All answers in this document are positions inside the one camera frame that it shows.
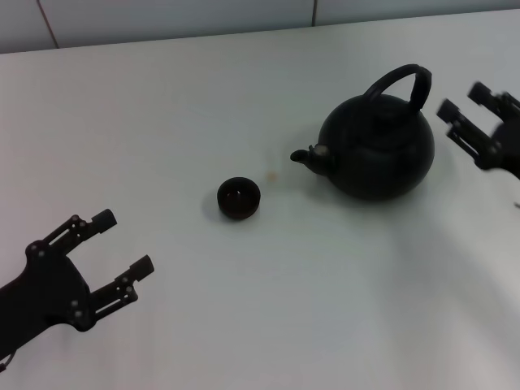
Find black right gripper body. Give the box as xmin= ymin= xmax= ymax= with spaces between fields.
xmin=476 ymin=116 xmax=520 ymax=180

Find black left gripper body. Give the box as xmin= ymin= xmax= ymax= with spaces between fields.
xmin=0 ymin=240 xmax=98 ymax=359

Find black round teapot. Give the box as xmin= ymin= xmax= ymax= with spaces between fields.
xmin=289 ymin=63 xmax=436 ymax=202

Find small black teacup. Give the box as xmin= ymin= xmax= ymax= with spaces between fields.
xmin=216 ymin=175 xmax=262 ymax=223

